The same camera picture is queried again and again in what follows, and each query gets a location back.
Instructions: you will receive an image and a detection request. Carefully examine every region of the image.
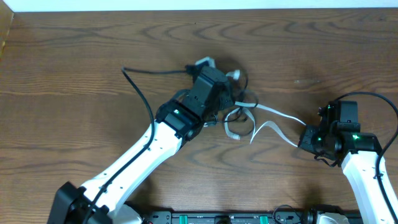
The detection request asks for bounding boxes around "black usb cable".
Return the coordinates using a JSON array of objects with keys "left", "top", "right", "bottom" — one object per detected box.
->
[{"left": 203, "top": 70, "right": 259, "bottom": 138}]

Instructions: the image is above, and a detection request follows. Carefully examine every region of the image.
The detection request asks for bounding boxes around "white usb cable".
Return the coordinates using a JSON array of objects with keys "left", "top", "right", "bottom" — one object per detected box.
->
[{"left": 223, "top": 68, "right": 307, "bottom": 148}]

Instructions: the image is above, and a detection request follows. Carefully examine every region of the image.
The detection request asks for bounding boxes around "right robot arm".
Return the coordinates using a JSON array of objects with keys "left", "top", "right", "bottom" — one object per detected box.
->
[{"left": 298, "top": 100, "right": 397, "bottom": 223}]

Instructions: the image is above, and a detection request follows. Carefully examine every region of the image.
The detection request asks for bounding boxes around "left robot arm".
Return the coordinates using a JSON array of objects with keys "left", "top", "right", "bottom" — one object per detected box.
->
[{"left": 48, "top": 62, "right": 240, "bottom": 224}]

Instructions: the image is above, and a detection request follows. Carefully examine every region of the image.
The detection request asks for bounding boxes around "cardboard box edge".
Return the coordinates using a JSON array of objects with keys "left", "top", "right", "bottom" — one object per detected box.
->
[{"left": 0, "top": 0, "right": 14, "bottom": 55}]

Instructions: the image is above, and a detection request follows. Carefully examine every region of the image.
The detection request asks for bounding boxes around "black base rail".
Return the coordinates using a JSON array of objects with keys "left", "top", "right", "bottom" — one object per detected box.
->
[{"left": 124, "top": 204, "right": 364, "bottom": 224}]

